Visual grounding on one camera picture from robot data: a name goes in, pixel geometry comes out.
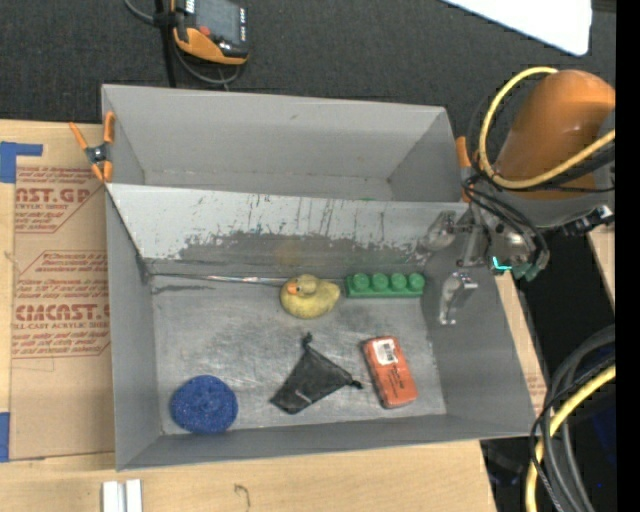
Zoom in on brown cardboard board, red print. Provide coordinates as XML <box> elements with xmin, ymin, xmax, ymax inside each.
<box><xmin>0</xmin><ymin>118</ymin><xmax>551</xmax><ymax>464</ymax></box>

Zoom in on black drawstring cloth pouch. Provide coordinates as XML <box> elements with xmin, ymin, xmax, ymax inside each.
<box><xmin>269</xmin><ymin>332</ymin><xmax>364</xmax><ymax>416</ymax></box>

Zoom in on grey metal bin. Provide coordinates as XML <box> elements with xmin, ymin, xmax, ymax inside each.
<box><xmin>99</xmin><ymin>83</ymin><xmax>539</xmax><ymax>473</ymax></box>

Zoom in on orange flat block, white label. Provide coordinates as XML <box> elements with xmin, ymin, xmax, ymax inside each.
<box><xmin>359</xmin><ymin>335</ymin><xmax>420</xmax><ymax>411</ymax></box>

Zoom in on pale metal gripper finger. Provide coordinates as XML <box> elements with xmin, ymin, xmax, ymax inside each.
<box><xmin>439</xmin><ymin>271</ymin><xmax>480</xmax><ymax>327</ymax></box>
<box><xmin>417</xmin><ymin>211</ymin><xmax>459</xmax><ymax>254</ymax></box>

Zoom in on green studded toy block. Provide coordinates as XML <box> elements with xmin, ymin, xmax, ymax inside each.
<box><xmin>344</xmin><ymin>271</ymin><xmax>428</xmax><ymax>300</ymax></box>

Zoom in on blue round sponge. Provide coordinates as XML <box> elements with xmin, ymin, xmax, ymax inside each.
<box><xmin>168</xmin><ymin>374</ymin><xmax>240</xmax><ymax>435</ymax></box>

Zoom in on black cylinder on white bracket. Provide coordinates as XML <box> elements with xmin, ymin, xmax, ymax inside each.
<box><xmin>567</xmin><ymin>203</ymin><xmax>616</xmax><ymax>236</ymax></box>

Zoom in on yellow rubber duck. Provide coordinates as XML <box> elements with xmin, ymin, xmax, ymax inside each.
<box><xmin>278</xmin><ymin>273</ymin><xmax>343</xmax><ymax>320</ymax></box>

